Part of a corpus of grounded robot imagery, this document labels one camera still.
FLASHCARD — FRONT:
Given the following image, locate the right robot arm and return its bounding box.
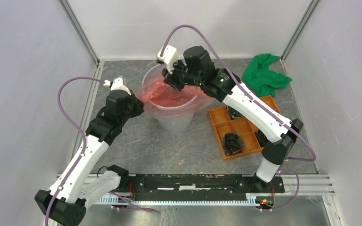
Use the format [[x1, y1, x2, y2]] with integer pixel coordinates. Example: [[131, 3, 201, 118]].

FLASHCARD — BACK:
[[157, 45, 303, 192]]

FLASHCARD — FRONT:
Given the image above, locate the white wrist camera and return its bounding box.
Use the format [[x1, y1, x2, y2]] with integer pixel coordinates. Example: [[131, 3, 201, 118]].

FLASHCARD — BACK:
[[156, 45, 179, 74], [103, 76, 132, 96]]

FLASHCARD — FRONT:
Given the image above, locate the green cloth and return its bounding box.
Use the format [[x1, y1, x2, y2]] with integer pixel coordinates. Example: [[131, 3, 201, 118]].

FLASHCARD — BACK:
[[241, 53, 293, 97]]

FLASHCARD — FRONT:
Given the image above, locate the orange compartment tray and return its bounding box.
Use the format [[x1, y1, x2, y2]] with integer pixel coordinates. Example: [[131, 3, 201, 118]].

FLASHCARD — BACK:
[[208, 106, 267, 161]]

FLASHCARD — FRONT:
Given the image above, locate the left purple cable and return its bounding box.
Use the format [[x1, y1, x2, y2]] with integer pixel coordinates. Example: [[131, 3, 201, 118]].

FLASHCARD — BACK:
[[44, 76, 107, 226]]

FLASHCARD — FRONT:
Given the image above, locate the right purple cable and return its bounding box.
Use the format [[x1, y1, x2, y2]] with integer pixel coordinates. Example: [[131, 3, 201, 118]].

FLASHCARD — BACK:
[[160, 24, 317, 163]]

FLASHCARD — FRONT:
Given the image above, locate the grey trash bin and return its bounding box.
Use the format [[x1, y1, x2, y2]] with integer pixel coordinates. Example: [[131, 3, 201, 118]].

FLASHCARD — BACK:
[[137, 65, 198, 131]]

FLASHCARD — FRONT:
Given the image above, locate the red plastic trash bag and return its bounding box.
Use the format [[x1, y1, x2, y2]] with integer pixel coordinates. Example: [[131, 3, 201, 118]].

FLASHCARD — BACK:
[[136, 77, 214, 119]]

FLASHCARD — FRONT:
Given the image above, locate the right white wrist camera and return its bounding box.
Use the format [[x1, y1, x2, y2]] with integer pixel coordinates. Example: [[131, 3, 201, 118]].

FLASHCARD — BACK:
[[156, 45, 179, 74]]

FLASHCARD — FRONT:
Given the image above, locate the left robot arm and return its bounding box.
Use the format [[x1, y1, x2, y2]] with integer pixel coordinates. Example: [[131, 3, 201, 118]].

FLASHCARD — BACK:
[[34, 89, 143, 226]]

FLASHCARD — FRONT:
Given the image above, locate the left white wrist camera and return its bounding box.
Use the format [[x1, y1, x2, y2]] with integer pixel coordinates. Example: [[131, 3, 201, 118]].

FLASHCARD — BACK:
[[103, 76, 132, 96]]

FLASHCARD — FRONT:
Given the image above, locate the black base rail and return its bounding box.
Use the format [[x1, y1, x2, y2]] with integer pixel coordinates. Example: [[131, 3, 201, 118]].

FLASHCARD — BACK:
[[113, 174, 285, 202]]

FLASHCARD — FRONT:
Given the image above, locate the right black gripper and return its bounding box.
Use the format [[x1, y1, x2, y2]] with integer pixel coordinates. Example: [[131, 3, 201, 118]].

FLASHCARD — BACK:
[[162, 57, 204, 90]]

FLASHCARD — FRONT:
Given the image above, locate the purple cable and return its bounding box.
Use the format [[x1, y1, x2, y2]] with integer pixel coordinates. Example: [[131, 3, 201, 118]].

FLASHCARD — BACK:
[[44, 76, 107, 226], [160, 24, 317, 163]]

